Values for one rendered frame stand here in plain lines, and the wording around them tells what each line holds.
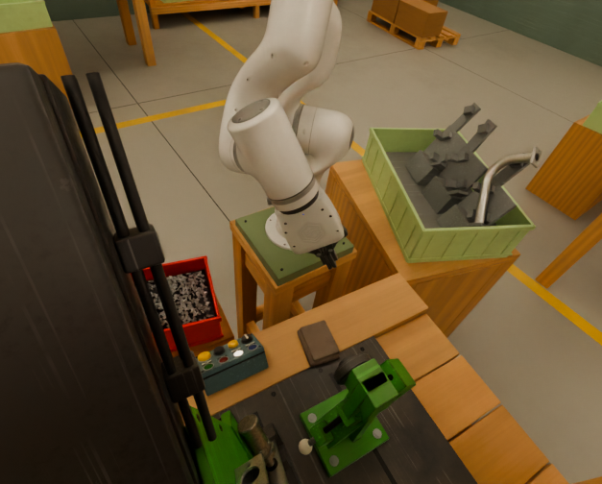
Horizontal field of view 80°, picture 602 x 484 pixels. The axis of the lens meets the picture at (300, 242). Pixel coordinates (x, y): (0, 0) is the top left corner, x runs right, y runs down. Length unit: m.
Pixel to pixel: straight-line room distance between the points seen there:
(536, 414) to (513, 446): 1.22
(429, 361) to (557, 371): 1.49
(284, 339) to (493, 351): 1.56
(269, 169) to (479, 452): 0.78
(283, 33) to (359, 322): 0.71
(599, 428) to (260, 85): 2.24
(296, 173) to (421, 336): 0.66
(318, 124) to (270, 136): 0.41
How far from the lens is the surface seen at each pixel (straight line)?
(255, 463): 0.55
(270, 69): 0.59
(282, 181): 0.54
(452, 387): 1.03
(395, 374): 0.68
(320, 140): 0.91
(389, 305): 1.05
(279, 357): 0.91
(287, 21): 0.57
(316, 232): 0.62
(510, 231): 1.41
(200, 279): 1.07
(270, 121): 0.51
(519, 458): 1.05
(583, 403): 2.45
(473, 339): 2.28
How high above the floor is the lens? 1.74
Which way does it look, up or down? 48 degrees down
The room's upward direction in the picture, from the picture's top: 9 degrees clockwise
